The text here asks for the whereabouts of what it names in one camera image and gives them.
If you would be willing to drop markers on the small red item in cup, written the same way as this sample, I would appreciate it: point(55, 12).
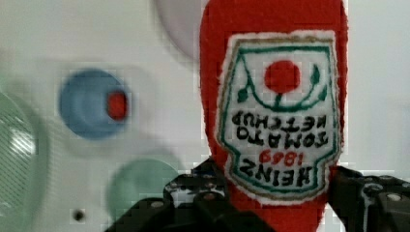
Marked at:
point(117, 106)

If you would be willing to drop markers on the red plush ketchup bottle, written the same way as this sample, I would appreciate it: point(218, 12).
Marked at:
point(273, 87)

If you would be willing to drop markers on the blue cup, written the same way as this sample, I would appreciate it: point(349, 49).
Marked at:
point(83, 103)

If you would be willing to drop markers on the green oval strainer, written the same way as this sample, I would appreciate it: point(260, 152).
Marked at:
point(17, 150)

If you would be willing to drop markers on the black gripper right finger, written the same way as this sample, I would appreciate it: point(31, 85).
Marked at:
point(370, 203)

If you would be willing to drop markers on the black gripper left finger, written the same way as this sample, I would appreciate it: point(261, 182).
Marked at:
point(206, 177)

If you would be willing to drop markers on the green cup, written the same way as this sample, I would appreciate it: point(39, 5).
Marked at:
point(137, 180)

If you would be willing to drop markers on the large grey round plate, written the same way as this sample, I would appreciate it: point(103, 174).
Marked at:
point(181, 20)

